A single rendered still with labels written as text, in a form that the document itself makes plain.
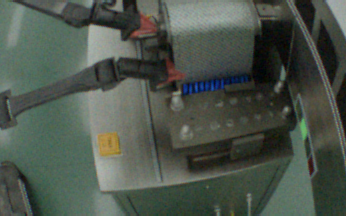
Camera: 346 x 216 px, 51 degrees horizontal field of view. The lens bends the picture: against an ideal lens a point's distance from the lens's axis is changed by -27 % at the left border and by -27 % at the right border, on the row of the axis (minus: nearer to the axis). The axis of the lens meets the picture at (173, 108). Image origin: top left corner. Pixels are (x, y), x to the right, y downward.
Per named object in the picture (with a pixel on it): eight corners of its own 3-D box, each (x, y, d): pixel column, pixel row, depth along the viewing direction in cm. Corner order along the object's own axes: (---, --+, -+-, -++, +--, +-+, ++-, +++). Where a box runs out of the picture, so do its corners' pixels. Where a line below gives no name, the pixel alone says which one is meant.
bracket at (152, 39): (149, 78, 157) (141, 22, 131) (169, 75, 158) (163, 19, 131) (151, 91, 155) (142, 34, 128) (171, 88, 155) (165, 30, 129)
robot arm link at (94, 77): (1, 129, 104) (-6, 94, 104) (1, 131, 109) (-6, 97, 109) (121, 87, 124) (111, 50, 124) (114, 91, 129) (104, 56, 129)
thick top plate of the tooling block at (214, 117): (166, 108, 143) (164, 97, 138) (284, 89, 145) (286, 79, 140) (174, 157, 135) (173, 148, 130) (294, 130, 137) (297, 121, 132)
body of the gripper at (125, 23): (126, 42, 122) (104, 38, 118) (124, 19, 127) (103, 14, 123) (139, 28, 118) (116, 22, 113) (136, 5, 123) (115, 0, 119)
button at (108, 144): (97, 137, 148) (96, 134, 145) (117, 135, 148) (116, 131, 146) (100, 156, 144) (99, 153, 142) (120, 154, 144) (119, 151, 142)
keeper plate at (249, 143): (229, 154, 141) (232, 139, 132) (258, 147, 142) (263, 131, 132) (231, 161, 140) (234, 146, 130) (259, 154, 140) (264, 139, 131)
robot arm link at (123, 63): (118, 73, 124) (120, 53, 126) (109, 79, 130) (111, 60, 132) (141, 76, 128) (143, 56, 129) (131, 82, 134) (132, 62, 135)
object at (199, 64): (176, 86, 142) (173, 49, 126) (250, 75, 143) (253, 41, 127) (176, 87, 142) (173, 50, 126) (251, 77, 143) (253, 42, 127)
